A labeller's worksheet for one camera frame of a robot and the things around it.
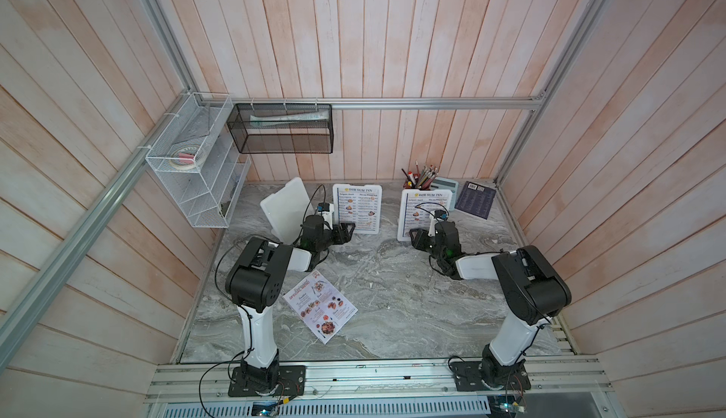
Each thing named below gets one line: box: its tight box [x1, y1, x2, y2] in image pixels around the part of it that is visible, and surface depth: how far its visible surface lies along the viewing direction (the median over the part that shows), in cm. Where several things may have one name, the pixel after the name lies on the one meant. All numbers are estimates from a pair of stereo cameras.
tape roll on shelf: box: [169, 145, 199, 171], surface depth 76 cm
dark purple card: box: [453, 180, 497, 220], surface depth 116 cm
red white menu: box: [282, 269, 359, 346], surface depth 88 cm
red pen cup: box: [400, 159, 439, 191], surface depth 106 cm
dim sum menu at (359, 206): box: [336, 187, 381, 232], surface depth 97 cm
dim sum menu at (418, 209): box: [402, 191, 450, 238], surface depth 93 cm
